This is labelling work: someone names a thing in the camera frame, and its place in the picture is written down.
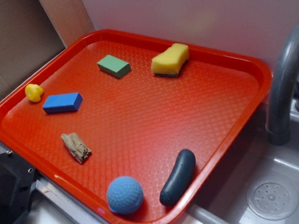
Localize dark green plastic pickle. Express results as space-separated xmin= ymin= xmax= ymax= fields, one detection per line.
xmin=159 ymin=149 xmax=196 ymax=207

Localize red plastic tray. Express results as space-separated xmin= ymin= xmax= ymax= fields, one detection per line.
xmin=0 ymin=30 xmax=272 ymax=224

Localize yellow sponge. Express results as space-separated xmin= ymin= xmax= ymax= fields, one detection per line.
xmin=151 ymin=43 xmax=190 ymax=77

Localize green rectangular block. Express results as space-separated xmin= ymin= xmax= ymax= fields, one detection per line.
xmin=97 ymin=55 xmax=131 ymax=79

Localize brown wood piece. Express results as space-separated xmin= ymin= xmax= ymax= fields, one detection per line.
xmin=61 ymin=132 xmax=92 ymax=164

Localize blue rectangular block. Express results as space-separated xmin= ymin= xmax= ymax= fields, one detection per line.
xmin=43 ymin=92 xmax=83 ymax=114

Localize blue dimpled ball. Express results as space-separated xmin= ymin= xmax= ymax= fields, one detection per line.
xmin=106 ymin=176 xmax=144 ymax=215

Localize grey toy sink basin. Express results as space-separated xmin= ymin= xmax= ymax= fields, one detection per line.
xmin=188 ymin=107 xmax=299 ymax=224

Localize grey toy faucet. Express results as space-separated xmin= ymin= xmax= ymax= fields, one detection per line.
xmin=266 ymin=24 xmax=299 ymax=146

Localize brown cardboard panel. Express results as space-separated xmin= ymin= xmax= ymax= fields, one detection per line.
xmin=0 ymin=0 xmax=94 ymax=101

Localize black metal bracket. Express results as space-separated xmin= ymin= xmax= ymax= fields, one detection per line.
xmin=0 ymin=153 xmax=37 ymax=224

